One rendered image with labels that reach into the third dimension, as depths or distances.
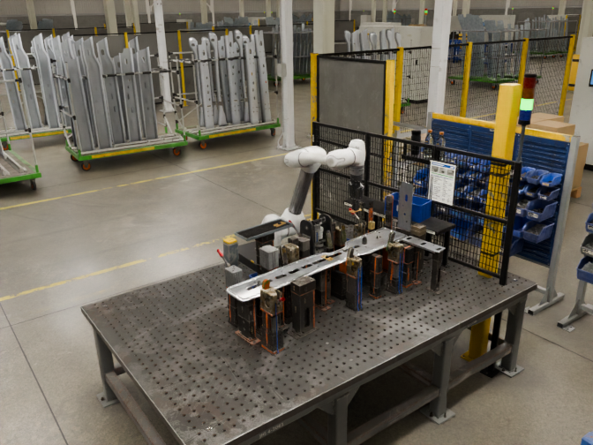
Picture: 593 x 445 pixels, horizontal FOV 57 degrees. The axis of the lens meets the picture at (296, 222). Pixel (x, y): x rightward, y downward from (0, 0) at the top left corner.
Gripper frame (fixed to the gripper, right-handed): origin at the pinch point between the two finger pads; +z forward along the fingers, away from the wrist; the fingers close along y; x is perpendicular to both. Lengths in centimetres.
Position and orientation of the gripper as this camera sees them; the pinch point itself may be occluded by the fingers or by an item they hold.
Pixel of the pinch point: (356, 204)
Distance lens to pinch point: 347.9
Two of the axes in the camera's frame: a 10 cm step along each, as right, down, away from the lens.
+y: 6.1, 2.7, -7.4
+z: 0.1, 9.3, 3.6
